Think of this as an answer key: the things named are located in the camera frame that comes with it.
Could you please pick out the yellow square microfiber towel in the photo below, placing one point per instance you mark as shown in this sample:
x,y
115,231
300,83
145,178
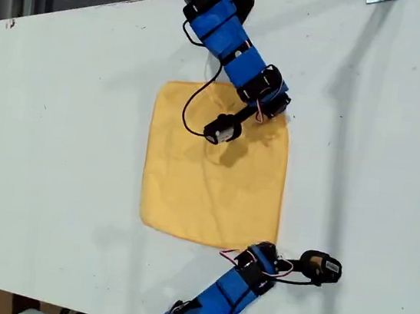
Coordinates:
x,y
190,185

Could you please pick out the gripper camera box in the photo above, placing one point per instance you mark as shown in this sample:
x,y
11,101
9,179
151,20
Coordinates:
x,y
321,266
223,129

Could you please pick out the brown cardboard box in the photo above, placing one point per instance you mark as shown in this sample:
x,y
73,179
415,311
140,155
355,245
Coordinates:
x,y
5,302

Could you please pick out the camera black stalk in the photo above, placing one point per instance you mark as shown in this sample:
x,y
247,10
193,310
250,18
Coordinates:
x,y
248,113
289,264

